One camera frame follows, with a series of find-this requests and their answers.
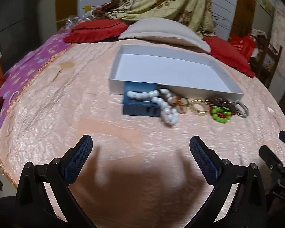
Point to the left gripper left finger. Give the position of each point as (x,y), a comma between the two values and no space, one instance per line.
(32,205)

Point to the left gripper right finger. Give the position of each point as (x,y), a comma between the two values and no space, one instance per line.
(248,207)

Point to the blue plastic hair claw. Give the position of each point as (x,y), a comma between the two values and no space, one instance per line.
(139,107)

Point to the pink quilted bedspread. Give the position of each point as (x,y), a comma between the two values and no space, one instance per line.
(140,173)

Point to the red plastic bag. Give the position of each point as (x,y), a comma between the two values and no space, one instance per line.
(245,45)

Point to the right red ruffled cushion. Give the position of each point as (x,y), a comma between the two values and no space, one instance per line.
(226,53)

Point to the red ruffled cushion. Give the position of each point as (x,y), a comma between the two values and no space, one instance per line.
(226,53)
(96,31)

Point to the white shallow cardboard tray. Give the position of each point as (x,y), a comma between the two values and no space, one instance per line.
(185,73)

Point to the purple floral sheet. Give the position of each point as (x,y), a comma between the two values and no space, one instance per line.
(23,71)

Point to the beige pillow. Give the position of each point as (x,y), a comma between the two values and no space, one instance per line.
(164,31)

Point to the floral yellow-green blanket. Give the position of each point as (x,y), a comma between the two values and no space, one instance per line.
(194,14)

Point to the left red ruffled cushion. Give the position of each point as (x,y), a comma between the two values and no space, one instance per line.
(96,31)

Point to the grey cabinet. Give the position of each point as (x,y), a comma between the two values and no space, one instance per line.
(24,26)

